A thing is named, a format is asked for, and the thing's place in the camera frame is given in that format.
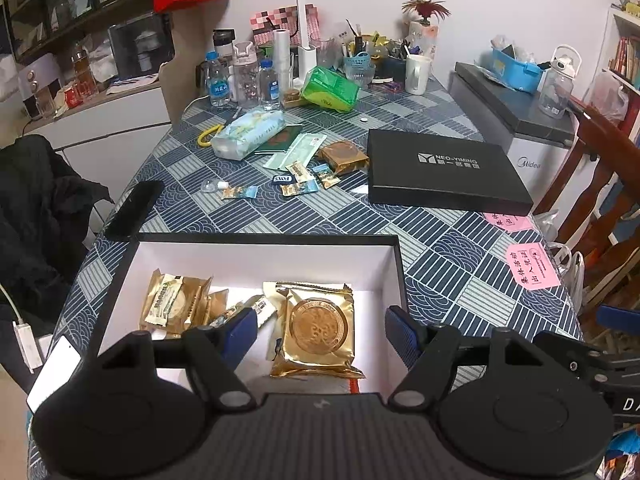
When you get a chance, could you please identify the gold mooncake packet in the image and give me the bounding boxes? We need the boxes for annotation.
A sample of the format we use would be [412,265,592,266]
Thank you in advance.
[318,141,369,176]
[264,282,366,380]

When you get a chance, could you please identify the colourful snack sachet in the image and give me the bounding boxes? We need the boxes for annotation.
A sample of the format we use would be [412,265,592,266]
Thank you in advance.
[222,185,259,200]

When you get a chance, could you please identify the black white gift box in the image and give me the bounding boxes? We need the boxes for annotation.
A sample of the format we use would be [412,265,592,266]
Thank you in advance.
[87,233,407,396]

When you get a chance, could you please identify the pink paper note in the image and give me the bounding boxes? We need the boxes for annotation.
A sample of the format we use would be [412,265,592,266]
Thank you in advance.
[506,243,561,292]
[483,212,534,233]

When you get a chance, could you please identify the black smartphone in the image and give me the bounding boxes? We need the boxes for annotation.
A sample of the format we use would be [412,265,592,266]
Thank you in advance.
[104,180,165,242]

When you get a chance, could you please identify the small clear plastic bottle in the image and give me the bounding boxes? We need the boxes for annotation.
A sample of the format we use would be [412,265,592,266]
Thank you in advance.
[200,179,230,193]

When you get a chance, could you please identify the black box lid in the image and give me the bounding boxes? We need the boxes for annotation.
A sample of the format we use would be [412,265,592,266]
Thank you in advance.
[367,129,533,216]

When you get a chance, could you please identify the blue white candy wrapper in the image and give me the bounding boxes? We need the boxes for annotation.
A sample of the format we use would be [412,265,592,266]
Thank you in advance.
[272,174,295,185]

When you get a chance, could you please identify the dark green booklet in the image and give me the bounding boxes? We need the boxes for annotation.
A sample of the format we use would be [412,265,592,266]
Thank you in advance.
[255,125,303,155]

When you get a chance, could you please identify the light blue tissue pack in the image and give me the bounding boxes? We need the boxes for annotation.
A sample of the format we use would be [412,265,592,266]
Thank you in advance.
[210,106,286,162]

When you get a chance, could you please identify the light green paper packet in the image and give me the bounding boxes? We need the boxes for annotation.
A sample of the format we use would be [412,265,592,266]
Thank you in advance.
[264,133,326,170]

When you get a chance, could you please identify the black jacket on chair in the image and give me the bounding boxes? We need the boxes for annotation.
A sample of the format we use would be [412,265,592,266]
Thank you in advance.
[1,136,111,335]

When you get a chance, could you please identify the wooden chair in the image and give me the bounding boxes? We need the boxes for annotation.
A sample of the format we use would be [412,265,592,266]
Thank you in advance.
[534,101,639,286]

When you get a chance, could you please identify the grey topped white mini fridge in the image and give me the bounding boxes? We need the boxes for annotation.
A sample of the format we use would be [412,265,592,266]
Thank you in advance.
[449,62,575,202]

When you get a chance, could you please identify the blue cap water bottle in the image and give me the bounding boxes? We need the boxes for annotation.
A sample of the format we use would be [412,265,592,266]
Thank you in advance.
[205,51,231,110]
[258,58,280,110]

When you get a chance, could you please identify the white mug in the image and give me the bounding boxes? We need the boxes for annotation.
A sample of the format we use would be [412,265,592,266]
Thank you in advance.
[405,54,432,96]

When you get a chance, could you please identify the green tissue pack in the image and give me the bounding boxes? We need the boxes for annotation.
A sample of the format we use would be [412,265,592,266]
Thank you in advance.
[300,66,359,113]

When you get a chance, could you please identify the blue plastic basket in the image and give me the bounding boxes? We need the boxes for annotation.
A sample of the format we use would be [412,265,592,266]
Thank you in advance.
[490,48,544,94]

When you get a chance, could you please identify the clear water jug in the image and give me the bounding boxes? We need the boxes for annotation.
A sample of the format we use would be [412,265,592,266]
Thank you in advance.
[538,44,582,119]

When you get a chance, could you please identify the light blue small basket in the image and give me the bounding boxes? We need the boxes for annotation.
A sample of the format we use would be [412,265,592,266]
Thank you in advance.
[343,52,375,88]

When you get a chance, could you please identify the white desk lamp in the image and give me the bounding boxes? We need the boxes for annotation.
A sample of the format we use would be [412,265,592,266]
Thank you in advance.
[293,0,317,90]

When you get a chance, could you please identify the white bookshelf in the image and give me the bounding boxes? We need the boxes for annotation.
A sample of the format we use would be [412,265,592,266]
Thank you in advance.
[597,6,639,144]

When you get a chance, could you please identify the red feather plant decoration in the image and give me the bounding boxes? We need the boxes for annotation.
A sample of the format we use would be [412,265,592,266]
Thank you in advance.
[401,0,450,26]

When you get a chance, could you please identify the dark glass door cabinet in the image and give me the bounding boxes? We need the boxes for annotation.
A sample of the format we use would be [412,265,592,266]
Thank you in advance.
[1,0,175,79]

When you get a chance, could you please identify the white charger with cable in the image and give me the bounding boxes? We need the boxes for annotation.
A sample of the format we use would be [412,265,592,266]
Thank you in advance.
[0,285,42,374]

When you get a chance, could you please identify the yellow handled scissors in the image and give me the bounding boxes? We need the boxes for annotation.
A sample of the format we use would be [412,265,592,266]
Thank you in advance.
[196,125,224,148]

